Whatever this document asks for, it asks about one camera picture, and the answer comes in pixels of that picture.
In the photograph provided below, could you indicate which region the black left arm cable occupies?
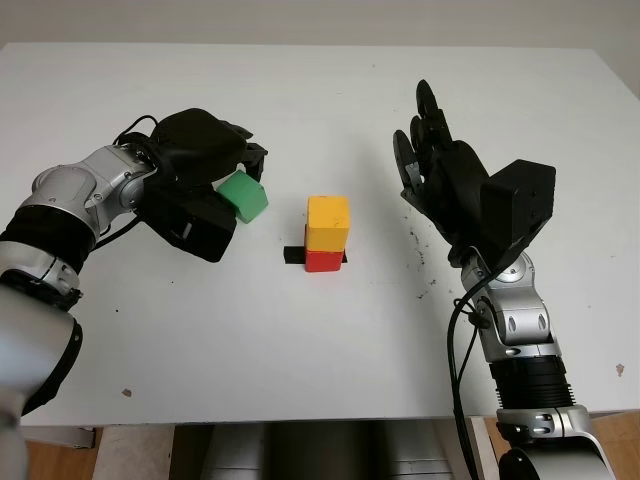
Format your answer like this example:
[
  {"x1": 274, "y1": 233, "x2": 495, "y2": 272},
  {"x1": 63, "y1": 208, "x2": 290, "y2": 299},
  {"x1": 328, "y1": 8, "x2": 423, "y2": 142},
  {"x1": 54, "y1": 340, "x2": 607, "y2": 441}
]
[{"x1": 94, "y1": 114, "x2": 174, "y2": 251}]

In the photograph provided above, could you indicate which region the grey robot torso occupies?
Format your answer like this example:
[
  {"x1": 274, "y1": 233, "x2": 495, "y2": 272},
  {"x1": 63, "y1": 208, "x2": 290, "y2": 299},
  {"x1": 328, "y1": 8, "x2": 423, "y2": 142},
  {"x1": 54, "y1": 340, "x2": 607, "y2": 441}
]
[{"x1": 167, "y1": 420, "x2": 474, "y2": 480}]

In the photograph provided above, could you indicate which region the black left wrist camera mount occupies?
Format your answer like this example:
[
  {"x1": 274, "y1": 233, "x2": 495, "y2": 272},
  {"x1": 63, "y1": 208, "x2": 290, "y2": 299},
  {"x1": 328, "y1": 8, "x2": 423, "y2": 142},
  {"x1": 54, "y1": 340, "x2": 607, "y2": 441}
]
[{"x1": 135, "y1": 179, "x2": 237, "y2": 264}]

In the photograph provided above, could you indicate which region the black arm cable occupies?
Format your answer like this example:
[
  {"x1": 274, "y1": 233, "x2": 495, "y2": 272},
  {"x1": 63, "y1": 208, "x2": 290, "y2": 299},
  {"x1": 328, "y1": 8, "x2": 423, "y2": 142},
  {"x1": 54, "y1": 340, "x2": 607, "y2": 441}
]
[
  {"x1": 94, "y1": 114, "x2": 174, "y2": 251},
  {"x1": 446, "y1": 277, "x2": 481, "y2": 480}
]

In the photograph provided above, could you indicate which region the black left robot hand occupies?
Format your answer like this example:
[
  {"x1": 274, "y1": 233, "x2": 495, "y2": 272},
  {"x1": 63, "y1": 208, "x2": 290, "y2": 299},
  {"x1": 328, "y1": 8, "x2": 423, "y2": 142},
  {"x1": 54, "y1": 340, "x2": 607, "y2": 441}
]
[{"x1": 149, "y1": 107, "x2": 270, "y2": 194}]

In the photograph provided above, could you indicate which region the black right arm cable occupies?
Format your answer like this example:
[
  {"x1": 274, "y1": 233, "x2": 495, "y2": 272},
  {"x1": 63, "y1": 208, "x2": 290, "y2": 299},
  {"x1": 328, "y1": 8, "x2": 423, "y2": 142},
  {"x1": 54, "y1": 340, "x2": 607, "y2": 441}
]
[{"x1": 446, "y1": 277, "x2": 481, "y2": 480}]

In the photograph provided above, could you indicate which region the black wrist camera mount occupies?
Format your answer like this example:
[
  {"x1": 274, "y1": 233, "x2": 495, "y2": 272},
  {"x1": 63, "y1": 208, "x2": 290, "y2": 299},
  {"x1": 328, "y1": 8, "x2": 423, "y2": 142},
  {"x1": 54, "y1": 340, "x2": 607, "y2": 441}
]
[
  {"x1": 135, "y1": 179, "x2": 237, "y2": 264},
  {"x1": 479, "y1": 159, "x2": 557, "y2": 274}
]

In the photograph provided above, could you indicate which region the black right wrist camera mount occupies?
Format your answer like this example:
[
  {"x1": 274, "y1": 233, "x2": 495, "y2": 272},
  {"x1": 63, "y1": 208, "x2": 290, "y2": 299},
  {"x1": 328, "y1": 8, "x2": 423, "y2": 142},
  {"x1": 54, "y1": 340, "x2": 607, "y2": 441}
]
[{"x1": 479, "y1": 159, "x2": 557, "y2": 274}]

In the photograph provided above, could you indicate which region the yellow wooden block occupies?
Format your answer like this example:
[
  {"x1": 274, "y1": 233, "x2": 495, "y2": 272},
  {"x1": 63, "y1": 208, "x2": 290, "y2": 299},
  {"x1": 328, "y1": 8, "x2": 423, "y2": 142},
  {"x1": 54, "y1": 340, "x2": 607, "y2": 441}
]
[{"x1": 306, "y1": 195, "x2": 351, "y2": 252}]

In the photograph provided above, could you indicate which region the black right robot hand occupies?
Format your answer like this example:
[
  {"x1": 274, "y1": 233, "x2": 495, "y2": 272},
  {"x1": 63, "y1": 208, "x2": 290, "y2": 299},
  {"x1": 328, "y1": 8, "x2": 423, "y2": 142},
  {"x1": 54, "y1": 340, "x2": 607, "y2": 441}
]
[{"x1": 392, "y1": 78, "x2": 501, "y2": 269}]

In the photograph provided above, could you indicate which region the black tape strip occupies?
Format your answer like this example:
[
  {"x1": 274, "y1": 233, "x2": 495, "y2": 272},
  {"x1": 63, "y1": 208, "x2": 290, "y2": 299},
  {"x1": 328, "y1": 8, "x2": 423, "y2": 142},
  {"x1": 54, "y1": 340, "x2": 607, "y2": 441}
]
[{"x1": 283, "y1": 246, "x2": 350, "y2": 265}]

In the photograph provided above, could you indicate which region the green wooden block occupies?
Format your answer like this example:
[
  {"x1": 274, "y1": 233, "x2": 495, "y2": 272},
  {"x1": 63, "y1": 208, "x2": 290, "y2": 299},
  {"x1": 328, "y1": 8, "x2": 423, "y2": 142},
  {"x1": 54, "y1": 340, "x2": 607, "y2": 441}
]
[{"x1": 216, "y1": 170, "x2": 269, "y2": 224}]

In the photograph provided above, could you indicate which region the red wooden block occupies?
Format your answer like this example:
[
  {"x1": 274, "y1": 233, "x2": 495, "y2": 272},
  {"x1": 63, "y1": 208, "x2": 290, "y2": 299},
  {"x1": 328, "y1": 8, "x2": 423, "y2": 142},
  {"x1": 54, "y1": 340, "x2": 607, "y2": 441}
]
[{"x1": 304, "y1": 248, "x2": 345, "y2": 274}]

